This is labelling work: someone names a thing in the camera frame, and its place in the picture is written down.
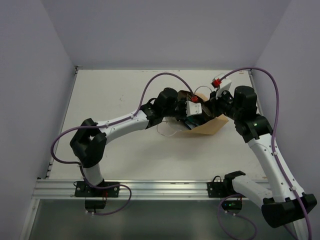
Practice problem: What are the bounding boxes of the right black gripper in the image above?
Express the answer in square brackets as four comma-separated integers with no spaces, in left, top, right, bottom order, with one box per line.
[204,87,242,122]

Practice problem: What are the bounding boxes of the brown paper bag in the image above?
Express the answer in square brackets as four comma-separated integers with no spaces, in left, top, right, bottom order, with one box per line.
[156,86,230,138]

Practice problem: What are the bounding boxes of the blue snack packet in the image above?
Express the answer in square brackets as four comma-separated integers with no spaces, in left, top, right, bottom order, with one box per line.
[182,117,205,130]

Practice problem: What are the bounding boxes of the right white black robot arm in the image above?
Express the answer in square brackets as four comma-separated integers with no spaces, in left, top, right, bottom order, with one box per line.
[205,85,317,228]

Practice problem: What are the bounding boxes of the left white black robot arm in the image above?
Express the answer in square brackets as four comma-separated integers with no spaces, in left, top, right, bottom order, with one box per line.
[70,87,193,197]

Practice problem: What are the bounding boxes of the black snack bag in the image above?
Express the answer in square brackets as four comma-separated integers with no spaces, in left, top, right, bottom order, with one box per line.
[177,90,214,122]

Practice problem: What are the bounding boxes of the right black controller box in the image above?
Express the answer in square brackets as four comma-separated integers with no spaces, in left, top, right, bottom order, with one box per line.
[221,199,243,211]

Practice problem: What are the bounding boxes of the black controller box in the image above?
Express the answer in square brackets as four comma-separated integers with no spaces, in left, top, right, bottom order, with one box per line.
[84,199,107,212]
[221,199,243,211]

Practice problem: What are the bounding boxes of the left black controller box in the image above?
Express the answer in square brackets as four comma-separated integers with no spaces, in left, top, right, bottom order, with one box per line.
[84,199,107,212]

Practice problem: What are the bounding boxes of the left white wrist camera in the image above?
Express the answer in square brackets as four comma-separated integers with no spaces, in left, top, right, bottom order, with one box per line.
[186,100,202,117]

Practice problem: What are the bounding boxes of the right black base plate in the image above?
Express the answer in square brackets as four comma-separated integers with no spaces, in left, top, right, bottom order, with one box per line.
[206,175,237,198]

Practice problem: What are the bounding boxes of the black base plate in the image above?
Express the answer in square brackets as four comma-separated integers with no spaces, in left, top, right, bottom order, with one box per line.
[74,181,120,198]
[206,175,237,198]

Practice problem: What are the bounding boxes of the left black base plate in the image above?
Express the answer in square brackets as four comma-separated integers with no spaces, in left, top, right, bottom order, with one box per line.
[74,181,120,198]

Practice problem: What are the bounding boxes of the aluminium mounting rail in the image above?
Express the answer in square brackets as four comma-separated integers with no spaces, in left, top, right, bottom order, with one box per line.
[32,179,273,201]

